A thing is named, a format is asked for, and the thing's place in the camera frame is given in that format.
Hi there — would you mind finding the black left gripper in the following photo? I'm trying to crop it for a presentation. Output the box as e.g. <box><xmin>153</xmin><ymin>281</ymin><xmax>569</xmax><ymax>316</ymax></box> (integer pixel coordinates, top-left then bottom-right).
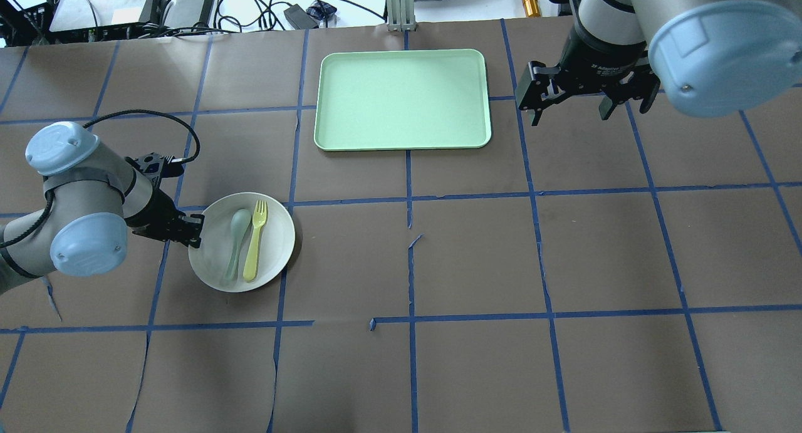
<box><xmin>128</xmin><ymin>191</ymin><xmax>204</xmax><ymax>249</ymax></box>

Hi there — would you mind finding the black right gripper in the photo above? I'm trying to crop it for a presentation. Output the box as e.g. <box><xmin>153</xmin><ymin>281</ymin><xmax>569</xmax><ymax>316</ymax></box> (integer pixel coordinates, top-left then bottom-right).
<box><xmin>515</xmin><ymin>29</ymin><xmax>660</xmax><ymax>127</ymax></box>

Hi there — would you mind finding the pale green plastic spoon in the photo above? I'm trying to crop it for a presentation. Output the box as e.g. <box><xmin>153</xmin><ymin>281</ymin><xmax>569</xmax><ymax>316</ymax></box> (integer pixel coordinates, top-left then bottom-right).
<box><xmin>221</xmin><ymin>209</ymin><xmax>252</xmax><ymax>288</ymax></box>

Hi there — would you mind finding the cream round plate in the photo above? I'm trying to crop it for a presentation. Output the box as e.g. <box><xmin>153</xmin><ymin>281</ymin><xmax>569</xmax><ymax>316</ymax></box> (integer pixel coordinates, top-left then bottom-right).
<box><xmin>189</xmin><ymin>191</ymin><xmax>296</xmax><ymax>293</ymax></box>

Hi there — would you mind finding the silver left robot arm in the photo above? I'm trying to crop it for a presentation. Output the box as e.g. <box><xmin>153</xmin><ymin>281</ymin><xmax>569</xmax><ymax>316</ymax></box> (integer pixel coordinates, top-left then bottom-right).
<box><xmin>1</xmin><ymin>122</ymin><xmax>204</xmax><ymax>292</ymax></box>

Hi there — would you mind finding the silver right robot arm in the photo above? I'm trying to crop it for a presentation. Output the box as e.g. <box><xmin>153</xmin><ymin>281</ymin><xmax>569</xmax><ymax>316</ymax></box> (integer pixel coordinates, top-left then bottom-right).
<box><xmin>515</xmin><ymin>0</ymin><xmax>801</xmax><ymax>125</ymax></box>

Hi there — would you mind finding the brass cylinder fitting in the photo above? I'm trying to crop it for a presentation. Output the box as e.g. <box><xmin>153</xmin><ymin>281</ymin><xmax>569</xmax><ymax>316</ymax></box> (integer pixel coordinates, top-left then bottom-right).
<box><xmin>522</xmin><ymin>0</ymin><xmax>542</xmax><ymax>17</ymax></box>

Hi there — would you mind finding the light green plastic tray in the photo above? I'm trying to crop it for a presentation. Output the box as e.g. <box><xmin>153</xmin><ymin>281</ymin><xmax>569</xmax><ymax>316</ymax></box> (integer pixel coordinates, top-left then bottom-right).
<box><xmin>313</xmin><ymin>50</ymin><xmax>492</xmax><ymax>152</ymax></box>

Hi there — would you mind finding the black power adapter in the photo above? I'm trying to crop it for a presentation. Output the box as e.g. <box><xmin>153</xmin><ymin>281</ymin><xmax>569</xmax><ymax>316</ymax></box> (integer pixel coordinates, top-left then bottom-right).
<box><xmin>283</xmin><ymin>4</ymin><xmax>319</xmax><ymax>30</ymax></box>

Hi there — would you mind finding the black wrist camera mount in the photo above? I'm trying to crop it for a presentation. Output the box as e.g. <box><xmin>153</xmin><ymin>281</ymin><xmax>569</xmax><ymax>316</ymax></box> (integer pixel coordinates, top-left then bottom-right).
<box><xmin>124</xmin><ymin>153</ymin><xmax>184</xmax><ymax>189</ymax></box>

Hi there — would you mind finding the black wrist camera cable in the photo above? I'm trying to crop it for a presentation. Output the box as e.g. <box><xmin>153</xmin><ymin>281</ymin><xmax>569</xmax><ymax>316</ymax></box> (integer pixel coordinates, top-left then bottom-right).
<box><xmin>83</xmin><ymin>110</ymin><xmax>201</xmax><ymax>165</ymax></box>

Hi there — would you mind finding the aluminium frame post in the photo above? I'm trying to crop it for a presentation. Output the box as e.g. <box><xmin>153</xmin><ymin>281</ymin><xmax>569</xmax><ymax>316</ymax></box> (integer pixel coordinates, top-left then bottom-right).
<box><xmin>385</xmin><ymin>0</ymin><xmax>417</xmax><ymax>31</ymax></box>

